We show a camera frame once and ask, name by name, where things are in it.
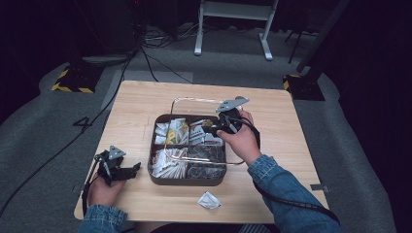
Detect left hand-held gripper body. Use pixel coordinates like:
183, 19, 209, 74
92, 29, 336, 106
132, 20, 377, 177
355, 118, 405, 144
94, 145, 127, 186

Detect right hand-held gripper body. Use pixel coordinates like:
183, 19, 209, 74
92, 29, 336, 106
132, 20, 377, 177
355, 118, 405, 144
215, 95, 251, 135

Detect pile of white grey packets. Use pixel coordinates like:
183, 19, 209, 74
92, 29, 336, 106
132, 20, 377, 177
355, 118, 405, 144
189, 118, 224, 147

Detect clear box lid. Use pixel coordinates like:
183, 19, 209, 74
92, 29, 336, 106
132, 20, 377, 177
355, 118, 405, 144
162, 96, 248, 166

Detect brown compartment box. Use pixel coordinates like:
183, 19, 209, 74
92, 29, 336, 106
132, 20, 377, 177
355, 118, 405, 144
148, 114, 227, 187

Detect single white packet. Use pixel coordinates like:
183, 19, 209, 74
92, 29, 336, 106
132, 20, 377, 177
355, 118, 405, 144
196, 190, 223, 211

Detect person's right hand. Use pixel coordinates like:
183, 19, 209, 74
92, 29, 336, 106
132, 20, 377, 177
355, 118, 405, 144
216, 110, 262, 166

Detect person's left hand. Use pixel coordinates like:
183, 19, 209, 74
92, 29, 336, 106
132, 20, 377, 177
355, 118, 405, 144
87, 176, 127, 209

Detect pile of dark clear packets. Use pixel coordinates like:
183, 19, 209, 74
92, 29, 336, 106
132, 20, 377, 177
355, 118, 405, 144
187, 145, 226, 180

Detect pile of white brown sticks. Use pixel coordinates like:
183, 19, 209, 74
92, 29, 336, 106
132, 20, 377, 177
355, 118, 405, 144
151, 147, 189, 180

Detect pile of white yellow packets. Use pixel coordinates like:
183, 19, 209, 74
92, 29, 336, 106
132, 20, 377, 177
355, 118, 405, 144
154, 117, 190, 146

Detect yellow black striped base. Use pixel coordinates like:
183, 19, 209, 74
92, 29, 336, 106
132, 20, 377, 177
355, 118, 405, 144
282, 73, 326, 102
51, 62, 105, 95

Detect black tripod legs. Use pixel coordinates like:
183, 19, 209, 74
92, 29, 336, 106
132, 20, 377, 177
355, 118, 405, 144
284, 27, 317, 65

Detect black slanted pole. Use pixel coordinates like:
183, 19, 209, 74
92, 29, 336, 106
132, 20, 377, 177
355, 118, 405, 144
295, 0, 352, 74

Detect left hand-held gripper black cable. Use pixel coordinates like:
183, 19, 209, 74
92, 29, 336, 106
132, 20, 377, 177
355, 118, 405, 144
81, 154, 105, 217

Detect hand-held gripper black cable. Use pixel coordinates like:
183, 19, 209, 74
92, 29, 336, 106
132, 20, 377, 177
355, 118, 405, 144
81, 154, 105, 217
226, 116, 342, 225

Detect long black floor cable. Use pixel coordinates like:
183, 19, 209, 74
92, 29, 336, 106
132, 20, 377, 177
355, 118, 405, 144
0, 48, 139, 217

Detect thin black floor cable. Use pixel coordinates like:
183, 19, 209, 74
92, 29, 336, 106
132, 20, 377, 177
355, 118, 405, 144
139, 45, 194, 84

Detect right hand-held gripper black cable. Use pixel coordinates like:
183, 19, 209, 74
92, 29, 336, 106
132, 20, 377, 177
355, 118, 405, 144
226, 116, 342, 225

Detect tangle of floor cables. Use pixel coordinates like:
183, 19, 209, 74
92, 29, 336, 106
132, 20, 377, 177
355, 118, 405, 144
142, 21, 210, 50

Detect white metal desk frame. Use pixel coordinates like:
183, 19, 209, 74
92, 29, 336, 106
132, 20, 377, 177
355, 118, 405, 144
193, 0, 280, 62

